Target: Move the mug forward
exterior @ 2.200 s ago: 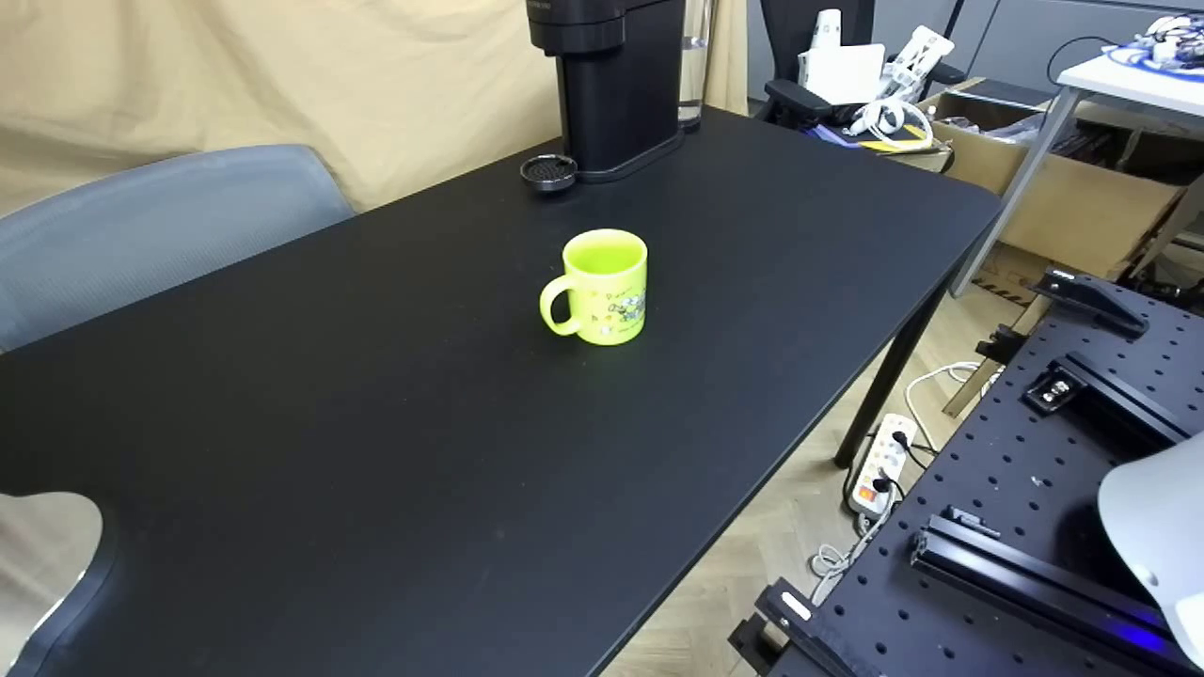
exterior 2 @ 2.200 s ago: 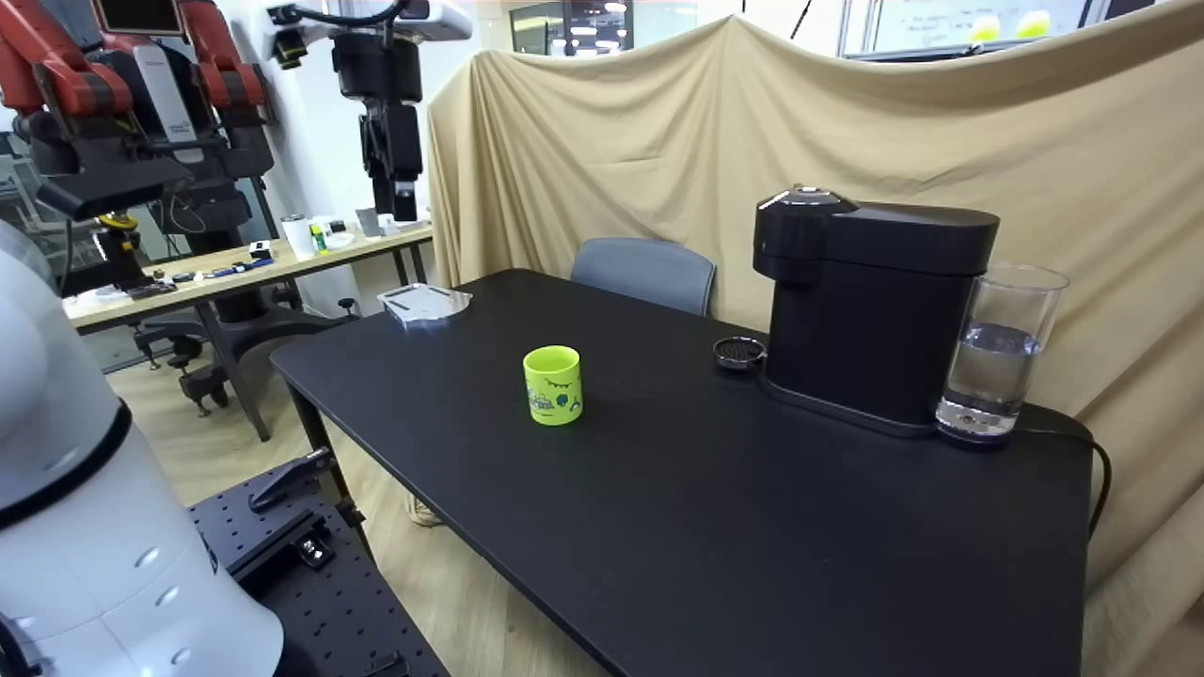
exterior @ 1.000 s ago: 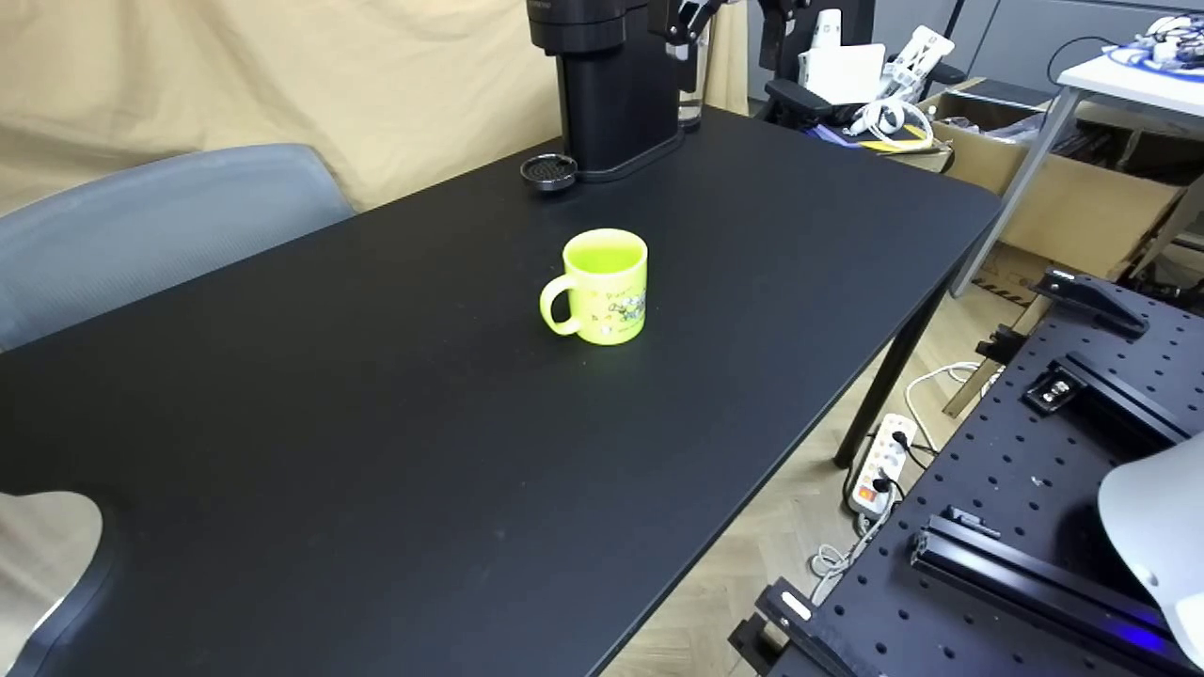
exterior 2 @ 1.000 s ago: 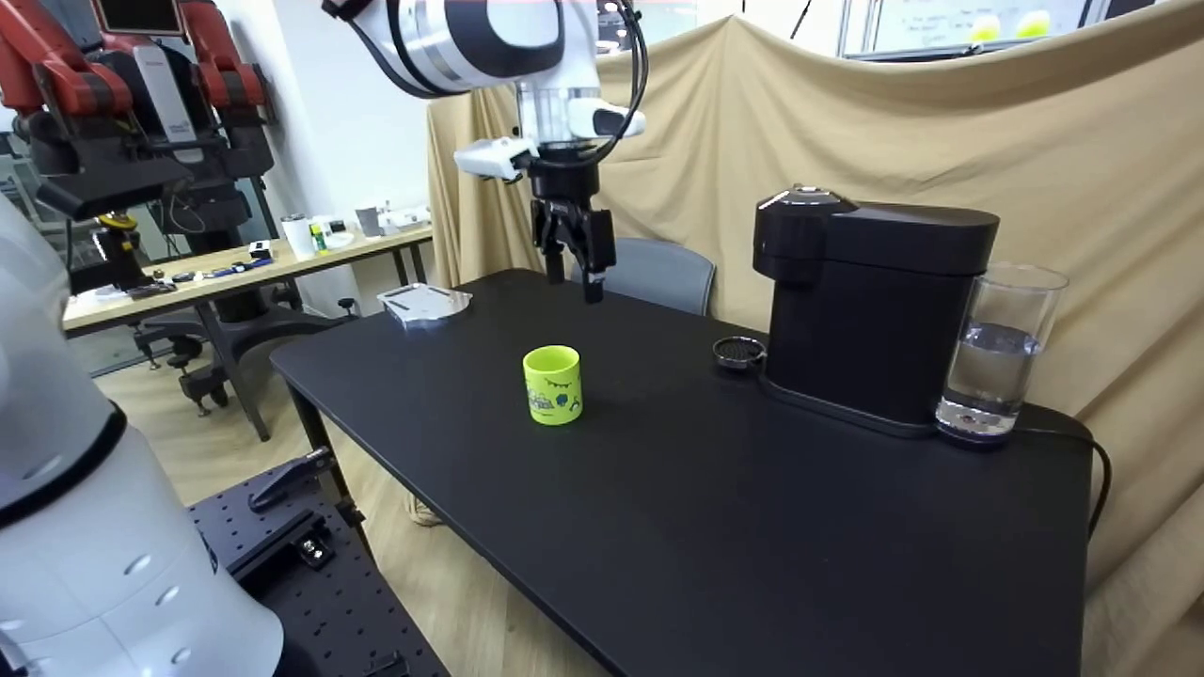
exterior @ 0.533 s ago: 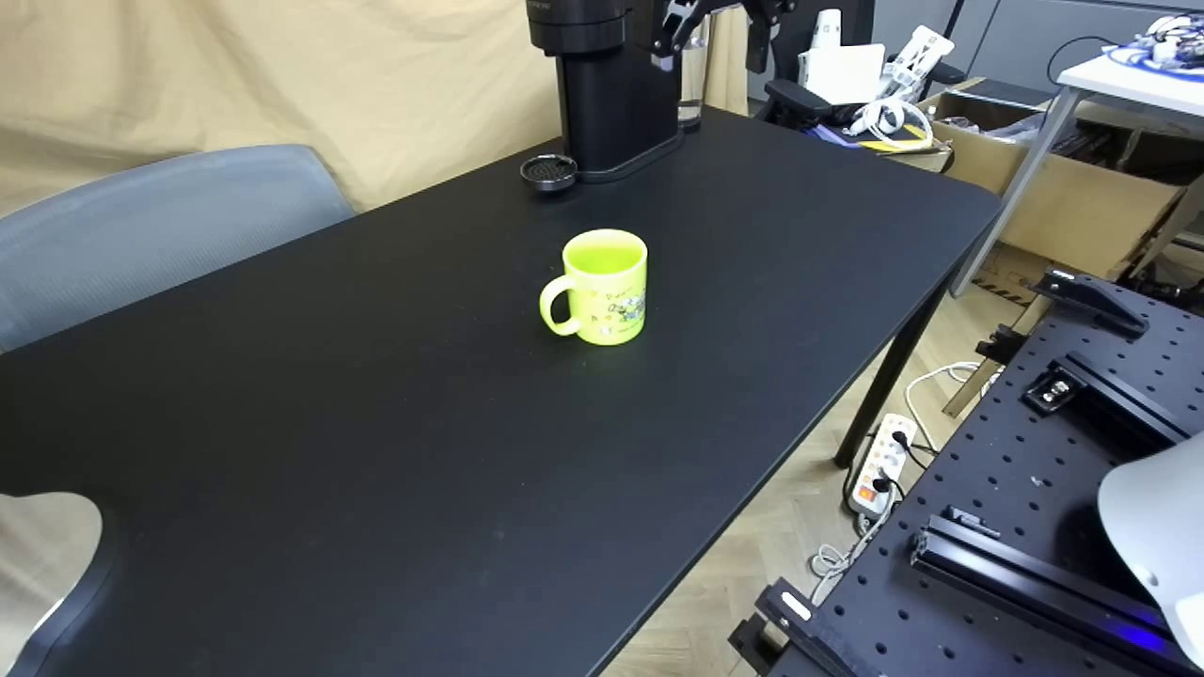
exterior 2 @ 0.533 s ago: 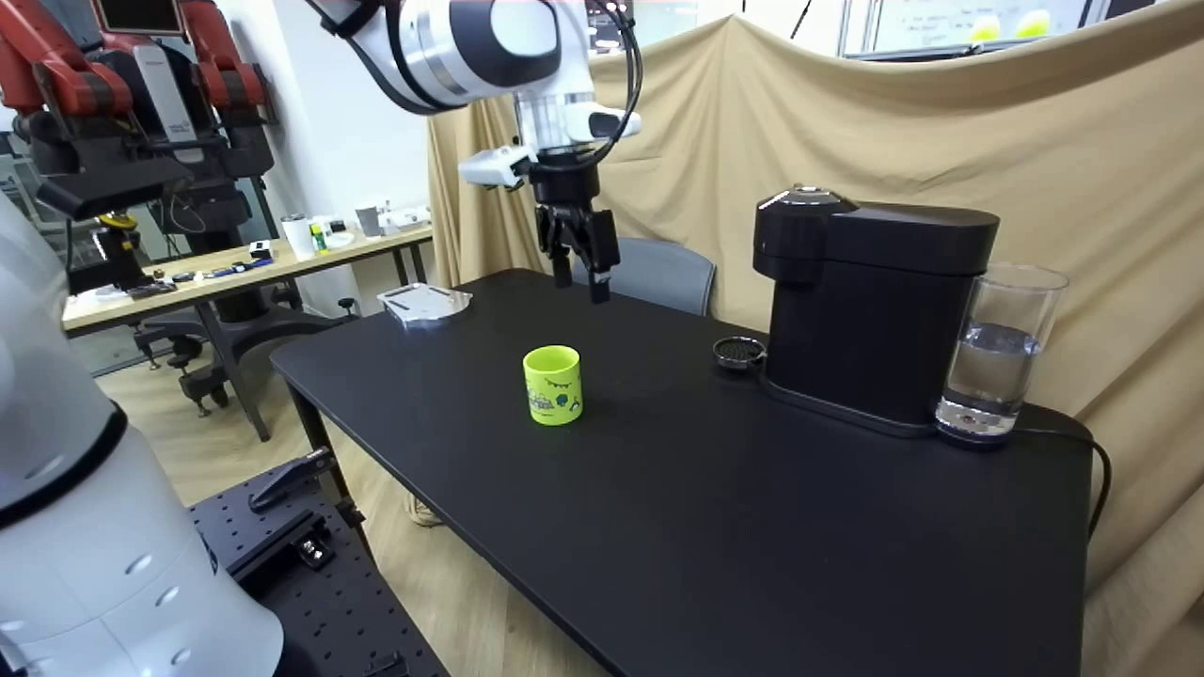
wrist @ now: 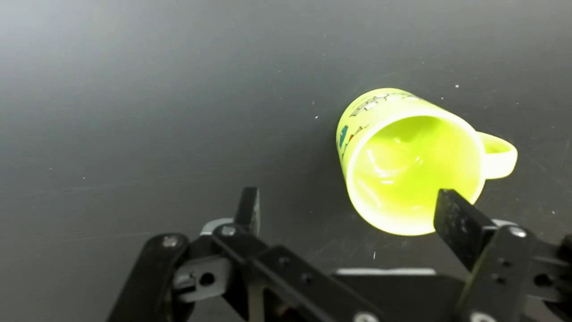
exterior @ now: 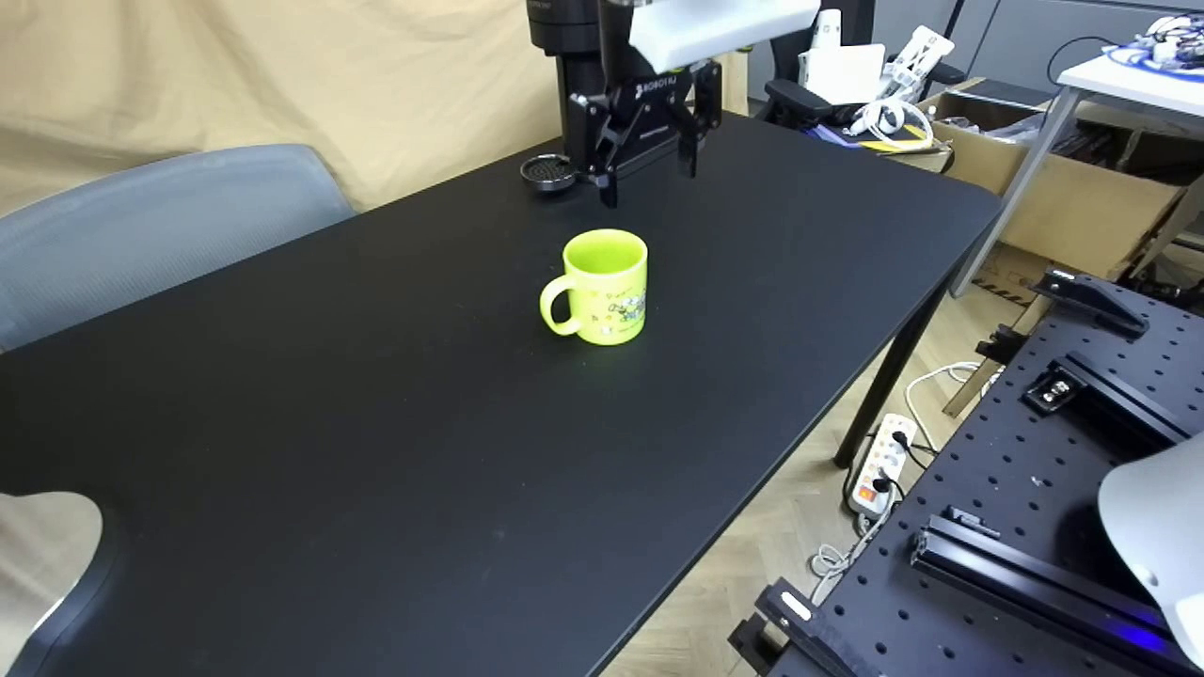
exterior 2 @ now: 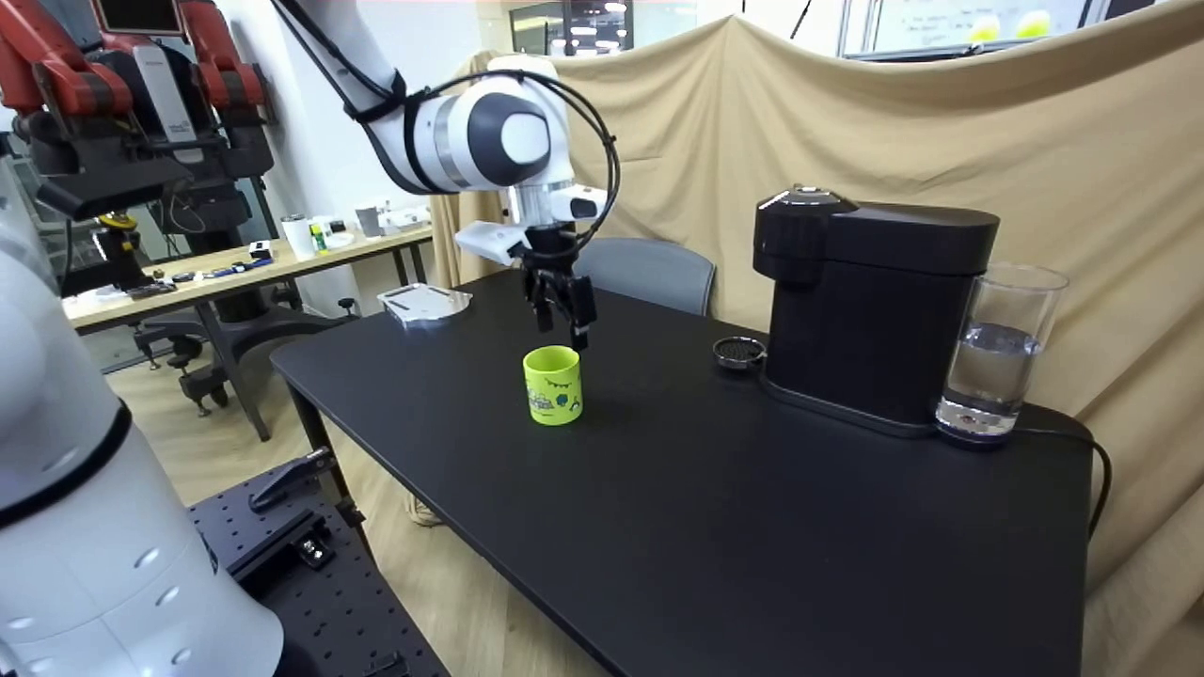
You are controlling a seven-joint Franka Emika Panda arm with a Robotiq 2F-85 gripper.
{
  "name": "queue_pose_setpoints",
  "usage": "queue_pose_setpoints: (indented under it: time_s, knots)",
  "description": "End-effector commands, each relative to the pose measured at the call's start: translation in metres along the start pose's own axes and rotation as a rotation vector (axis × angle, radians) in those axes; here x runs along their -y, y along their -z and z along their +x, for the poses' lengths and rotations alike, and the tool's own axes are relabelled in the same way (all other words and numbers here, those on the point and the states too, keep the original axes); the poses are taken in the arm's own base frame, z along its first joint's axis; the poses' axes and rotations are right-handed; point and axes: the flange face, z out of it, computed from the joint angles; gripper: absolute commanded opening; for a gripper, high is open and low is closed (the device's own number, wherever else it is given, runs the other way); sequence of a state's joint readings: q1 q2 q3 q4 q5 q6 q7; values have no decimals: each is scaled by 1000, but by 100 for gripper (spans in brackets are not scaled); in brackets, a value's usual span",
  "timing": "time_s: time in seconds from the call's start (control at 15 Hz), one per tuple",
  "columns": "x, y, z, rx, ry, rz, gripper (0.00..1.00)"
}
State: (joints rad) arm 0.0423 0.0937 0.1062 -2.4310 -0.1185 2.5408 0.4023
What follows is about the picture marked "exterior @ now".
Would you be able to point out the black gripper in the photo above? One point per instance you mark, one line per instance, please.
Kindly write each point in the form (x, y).
(661, 99)

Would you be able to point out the green mug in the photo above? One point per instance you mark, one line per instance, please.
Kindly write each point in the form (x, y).
(605, 305)

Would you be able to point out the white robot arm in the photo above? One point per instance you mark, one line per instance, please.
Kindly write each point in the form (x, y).
(718, 24)

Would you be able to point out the black coffee machine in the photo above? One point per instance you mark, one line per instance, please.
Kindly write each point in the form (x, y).
(582, 75)

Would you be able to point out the round black drip tray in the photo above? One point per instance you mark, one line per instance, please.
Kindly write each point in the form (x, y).
(545, 171)

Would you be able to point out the white remote-like device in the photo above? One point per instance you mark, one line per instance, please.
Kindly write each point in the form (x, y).
(919, 53)

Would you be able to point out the black table leg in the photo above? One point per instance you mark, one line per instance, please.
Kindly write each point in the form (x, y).
(894, 376)

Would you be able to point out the beige cloth backdrop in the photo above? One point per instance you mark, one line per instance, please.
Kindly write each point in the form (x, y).
(314, 75)

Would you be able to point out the white power strip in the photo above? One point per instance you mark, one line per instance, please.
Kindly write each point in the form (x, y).
(880, 467)

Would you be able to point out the cardboard box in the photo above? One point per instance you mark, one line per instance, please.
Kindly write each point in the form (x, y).
(1092, 210)

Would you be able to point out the black stapler-shaped clamp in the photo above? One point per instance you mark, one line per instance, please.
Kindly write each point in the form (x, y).
(1092, 301)

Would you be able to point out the small black sensor block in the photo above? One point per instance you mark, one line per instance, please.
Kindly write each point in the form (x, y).
(1051, 391)

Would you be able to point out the white side table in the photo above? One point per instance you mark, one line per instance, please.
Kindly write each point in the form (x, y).
(1130, 85)

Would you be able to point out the black table clamp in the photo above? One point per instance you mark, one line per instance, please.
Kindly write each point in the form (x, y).
(783, 625)

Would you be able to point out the grey chair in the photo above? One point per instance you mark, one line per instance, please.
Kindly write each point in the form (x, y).
(153, 231)

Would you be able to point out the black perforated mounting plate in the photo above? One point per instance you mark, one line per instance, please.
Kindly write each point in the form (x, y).
(1017, 503)

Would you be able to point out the black aluminium rail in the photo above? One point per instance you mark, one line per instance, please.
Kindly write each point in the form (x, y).
(1041, 583)

